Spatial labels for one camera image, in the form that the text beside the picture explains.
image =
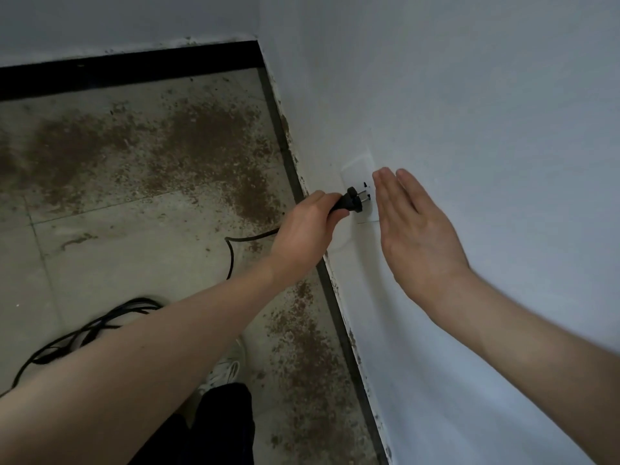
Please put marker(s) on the person's left hand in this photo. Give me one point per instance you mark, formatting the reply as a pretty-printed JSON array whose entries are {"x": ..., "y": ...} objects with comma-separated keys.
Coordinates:
[{"x": 305, "y": 237}]

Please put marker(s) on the white wall socket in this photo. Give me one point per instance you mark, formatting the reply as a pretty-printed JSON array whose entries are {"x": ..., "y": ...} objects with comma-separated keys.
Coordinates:
[{"x": 356, "y": 174}]

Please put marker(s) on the person's black trousers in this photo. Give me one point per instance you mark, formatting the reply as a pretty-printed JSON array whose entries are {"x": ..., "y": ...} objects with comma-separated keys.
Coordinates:
[{"x": 213, "y": 431}]

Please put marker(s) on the person's right forearm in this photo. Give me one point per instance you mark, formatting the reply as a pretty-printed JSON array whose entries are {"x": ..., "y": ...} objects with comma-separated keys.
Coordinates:
[{"x": 542, "y": 353}]

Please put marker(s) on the person's right hand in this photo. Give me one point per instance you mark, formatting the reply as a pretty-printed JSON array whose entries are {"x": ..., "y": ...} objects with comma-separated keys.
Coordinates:
[{"x": 417, "y": 237}]

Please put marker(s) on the grey shoe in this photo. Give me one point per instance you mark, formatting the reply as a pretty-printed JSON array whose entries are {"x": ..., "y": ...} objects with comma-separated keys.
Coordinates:
[{"x": 228, "y": 368}]

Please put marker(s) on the tiled floor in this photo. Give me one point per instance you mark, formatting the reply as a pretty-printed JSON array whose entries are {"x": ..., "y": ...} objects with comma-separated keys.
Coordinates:
[{"x": 126, "y": 256}]

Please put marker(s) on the brown sawdust dirt patch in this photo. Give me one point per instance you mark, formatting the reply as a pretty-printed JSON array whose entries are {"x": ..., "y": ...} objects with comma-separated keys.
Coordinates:
[{"x": 203, "y": 140}]

